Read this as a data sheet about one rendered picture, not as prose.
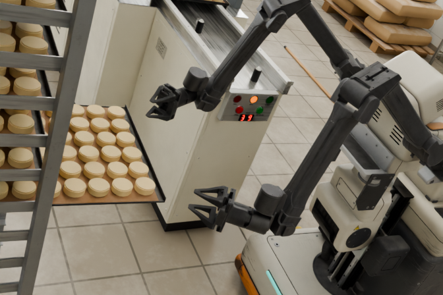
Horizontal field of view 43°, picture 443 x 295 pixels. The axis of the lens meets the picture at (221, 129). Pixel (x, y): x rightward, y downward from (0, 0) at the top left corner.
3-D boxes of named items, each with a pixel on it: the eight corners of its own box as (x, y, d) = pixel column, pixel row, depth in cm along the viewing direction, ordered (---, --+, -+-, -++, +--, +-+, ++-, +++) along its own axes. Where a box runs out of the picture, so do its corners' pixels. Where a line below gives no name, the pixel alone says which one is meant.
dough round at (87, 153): (86, 148, 144) (87, 142, 143) (101, 157, 143) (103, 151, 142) (73, 156, 140) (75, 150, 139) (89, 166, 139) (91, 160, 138)
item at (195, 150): (117, 143, 309) (158, -5, 263) (173, 143, 327) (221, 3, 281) (161, 237, 262) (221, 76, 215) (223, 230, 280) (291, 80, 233)
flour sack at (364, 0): (335, -9, 614) (341, -21, 606) (361, -5, 637) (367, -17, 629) (377, 23, 567) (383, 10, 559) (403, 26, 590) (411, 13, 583)
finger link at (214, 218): (196, 183, 142) (231, 195, 143) (188, 203, 146) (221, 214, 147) (191, 200, 137) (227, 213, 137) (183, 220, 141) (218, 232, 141)
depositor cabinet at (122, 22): (37, 29, 385) (57, -92, 342) (134, 38, 423) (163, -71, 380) (84, 145, 299) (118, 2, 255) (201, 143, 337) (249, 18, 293)
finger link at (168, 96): (155, 120, 169) (175, 112, 176) (161, 101, 165) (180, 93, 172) (139, 109, 171) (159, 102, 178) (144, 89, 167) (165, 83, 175)
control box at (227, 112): (216, 116, 229) (227, 87, 221) (264, 116, 241) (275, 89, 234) (219, 121, 226) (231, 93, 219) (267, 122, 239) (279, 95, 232)
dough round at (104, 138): (105, 151, 146) (107, 145, 145) (91, 141, 148) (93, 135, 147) (118, 144, 150) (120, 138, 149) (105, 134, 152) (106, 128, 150)
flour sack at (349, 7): (349, 16, 608) (354, 4, 600) (327, -1, 636) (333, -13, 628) (393, 22, 646) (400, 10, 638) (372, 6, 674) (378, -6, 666)
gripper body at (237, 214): (229, 186, 141) (256, 195, 142) (217, 214, 147) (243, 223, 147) (226, 202, 136) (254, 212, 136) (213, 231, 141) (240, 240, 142)
